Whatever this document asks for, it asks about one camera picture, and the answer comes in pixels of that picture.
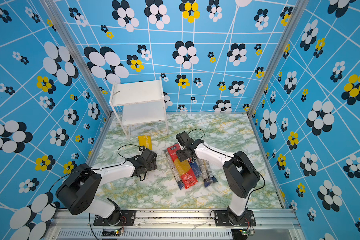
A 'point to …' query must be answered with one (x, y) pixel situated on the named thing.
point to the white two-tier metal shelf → (138, 102)
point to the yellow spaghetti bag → (146, 141)
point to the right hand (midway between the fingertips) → (185, 152)
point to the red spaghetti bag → (188, 175)
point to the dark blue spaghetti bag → (195, 169)
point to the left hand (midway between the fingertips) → (151, 163)
